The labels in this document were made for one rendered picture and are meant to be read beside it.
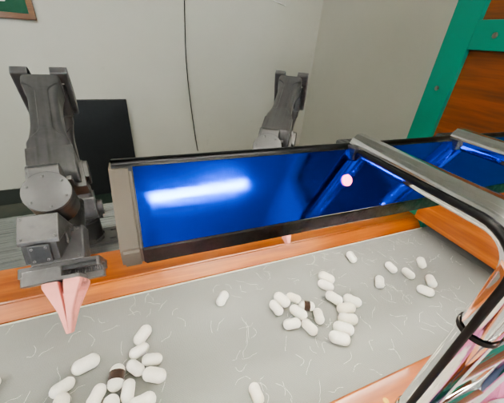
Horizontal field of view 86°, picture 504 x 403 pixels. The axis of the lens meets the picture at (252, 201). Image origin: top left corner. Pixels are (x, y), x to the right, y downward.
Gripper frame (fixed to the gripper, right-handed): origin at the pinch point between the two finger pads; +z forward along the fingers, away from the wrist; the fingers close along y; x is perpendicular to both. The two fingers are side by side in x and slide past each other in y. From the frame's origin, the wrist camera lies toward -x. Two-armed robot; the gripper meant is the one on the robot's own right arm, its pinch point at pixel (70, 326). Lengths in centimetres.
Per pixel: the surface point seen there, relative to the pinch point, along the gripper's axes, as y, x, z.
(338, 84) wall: 172, 99, -135
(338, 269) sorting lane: 53, 8, 2
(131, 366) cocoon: 7.3, 1.3, 7.9
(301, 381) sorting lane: 31.5, -3.9, 16.7
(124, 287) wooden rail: 6.2, 12.4, -4.7
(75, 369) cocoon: -0.3, 2.5, 6.0
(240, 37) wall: 96, 101, -181
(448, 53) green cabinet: 89, -15, -42
